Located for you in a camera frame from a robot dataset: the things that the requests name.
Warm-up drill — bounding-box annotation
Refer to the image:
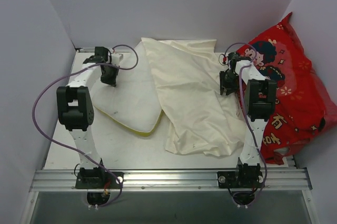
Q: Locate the white pillow yellow edge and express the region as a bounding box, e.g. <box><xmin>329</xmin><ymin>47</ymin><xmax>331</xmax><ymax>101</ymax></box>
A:
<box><xmin>91</xmin><ymin>42</ymin><xmax>162</xmax><ymax>137</ymax></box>

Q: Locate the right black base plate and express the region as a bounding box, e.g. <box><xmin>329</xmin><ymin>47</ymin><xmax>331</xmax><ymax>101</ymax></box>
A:
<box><xmin>217</xmin><ymin>171</ymin><xmax>263</xmax><ymax>189</ymax></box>

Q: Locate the aluminium mounting rail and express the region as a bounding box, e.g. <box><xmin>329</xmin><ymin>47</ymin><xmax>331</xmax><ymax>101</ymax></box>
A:
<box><xmin>30</xmin><ymin>168</ymin><xmax>312</xmax><ymax>192</ymax></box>

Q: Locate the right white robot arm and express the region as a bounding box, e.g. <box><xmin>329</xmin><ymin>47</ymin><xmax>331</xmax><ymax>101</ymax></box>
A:
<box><xmin>220</xmin><ymin>52</ymin><xmax>277</xmax><ymax>187</ymax></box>

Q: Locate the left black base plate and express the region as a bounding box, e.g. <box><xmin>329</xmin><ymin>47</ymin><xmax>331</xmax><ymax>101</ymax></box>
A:
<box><xmin>75</xmin><ymin>170</ymin><xmax>121</xmax><ymax>189</ymax></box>

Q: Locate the cream pillowcase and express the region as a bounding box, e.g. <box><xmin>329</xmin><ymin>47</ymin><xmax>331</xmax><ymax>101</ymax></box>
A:
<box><xmin>142</xmin><ymin>37</ymin><xmax>246</xmax><ymax>157</ymax></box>

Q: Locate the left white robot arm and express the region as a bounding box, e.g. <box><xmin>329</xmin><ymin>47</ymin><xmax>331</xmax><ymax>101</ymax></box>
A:
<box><xmin>56</xmin><ymin>47</ymin><xmax>123</xmax><ymax>188</ymax></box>

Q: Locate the purple cable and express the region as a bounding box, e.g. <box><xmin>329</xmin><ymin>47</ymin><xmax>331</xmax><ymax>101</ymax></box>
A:
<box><xmin>32</xmin><ymin>44</ymin><xmax>140</xmax><ymax>207</ymax></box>
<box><xmin>225</xmin><ymin>42</ymin><xmax>268</xmax><ymax>207</ymax></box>

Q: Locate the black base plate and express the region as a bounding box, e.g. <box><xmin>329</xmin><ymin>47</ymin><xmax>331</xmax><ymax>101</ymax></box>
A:
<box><xmin>217</xmin><ymin>171</ymin><xmax>263</xmax><ymax>189</ymax></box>
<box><xmin>75</xmin><ymin>170</ymin><xmax>121</xmax><ymax>189</ymax></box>

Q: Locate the red cartoon print bag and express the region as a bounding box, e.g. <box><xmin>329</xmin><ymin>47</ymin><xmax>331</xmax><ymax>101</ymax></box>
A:
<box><xmin>237</xmin><ymin>13</ymin><xmax>336</xmax><ymax>165</ymax></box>

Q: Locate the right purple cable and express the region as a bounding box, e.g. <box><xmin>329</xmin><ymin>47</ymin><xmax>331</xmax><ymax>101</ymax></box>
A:
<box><xmin>225</xmin><ymin>42</ymin><xmax>268</xmax><ymax>207</ymax></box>

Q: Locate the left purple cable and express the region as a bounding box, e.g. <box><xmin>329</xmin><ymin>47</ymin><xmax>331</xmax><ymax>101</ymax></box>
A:
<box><xmin>32</xmin><ymin>44</ymin><xmax>140</xmax><ymax>207</ymax></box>

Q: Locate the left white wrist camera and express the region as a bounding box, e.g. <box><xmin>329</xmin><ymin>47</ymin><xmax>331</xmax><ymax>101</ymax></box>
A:
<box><xmin>110</xmin><ymin>53</ymin><xmax>124</xmax><ymax>66</ymax></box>

